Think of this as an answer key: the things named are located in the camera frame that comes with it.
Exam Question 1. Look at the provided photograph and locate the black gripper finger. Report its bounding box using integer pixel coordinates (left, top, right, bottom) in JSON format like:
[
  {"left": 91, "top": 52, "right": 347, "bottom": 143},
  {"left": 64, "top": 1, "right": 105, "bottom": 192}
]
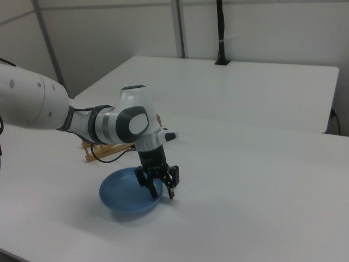
[
  {"left": 163, "top": 165, "right": 180, "bottom": 200},
  {"left": 135, "top": 166, "right": 159, "bottom": 199}
]

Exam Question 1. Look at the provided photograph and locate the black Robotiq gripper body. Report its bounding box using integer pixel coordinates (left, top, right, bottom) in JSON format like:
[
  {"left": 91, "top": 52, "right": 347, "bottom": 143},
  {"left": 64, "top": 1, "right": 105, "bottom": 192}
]
[{"left": 137, "top": 145, "right": 170, "bottom": 180}]

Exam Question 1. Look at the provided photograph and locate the blue round plate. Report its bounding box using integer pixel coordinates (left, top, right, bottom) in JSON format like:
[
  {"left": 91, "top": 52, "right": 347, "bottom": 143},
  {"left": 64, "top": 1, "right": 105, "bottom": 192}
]
[{"left": 98, "top": 166, "right": 166, "bottom": 217}]

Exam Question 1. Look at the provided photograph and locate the wooden peg plate rack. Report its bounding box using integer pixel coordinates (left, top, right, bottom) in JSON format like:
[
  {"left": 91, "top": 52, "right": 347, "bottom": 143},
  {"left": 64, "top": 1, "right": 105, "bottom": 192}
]
[{"left": 81, "top": 113, "right": 161, "bottom": 164}]

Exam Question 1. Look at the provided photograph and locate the white side table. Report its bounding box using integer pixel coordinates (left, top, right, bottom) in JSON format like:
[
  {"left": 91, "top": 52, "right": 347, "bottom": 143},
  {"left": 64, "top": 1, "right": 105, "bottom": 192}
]
[{"left": 74, "top": 56, "right": 340, "bottom": 134}]

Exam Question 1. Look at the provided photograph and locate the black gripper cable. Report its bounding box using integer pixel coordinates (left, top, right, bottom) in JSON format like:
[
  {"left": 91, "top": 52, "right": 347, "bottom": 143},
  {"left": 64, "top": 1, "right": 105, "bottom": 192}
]
[{"left": 89, "top": 144, "right": 137, "bottom": 164}]

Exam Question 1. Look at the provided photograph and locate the grey partition post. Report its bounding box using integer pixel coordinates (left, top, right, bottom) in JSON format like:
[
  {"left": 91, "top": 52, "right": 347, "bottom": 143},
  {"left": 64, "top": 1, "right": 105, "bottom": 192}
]
[
  {"left": 171, "top": 0, "right": 189, "bottom": 59},
  {"left": 31, "top": 0, "right": 68, "bottom": 91}
]

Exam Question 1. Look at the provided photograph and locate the black camera pole with base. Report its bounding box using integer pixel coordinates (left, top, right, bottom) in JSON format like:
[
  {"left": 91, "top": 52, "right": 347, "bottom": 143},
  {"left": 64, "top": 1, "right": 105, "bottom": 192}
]
[{"left": 214, "top": 0, "right": 232, "bottom": 66}]

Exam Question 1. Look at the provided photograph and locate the black power cable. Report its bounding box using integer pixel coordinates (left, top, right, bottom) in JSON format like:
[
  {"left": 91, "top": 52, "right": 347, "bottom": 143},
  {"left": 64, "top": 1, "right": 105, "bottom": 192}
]
[{"left": 334, "top": 109, "right": 341, "bottom": 136}]

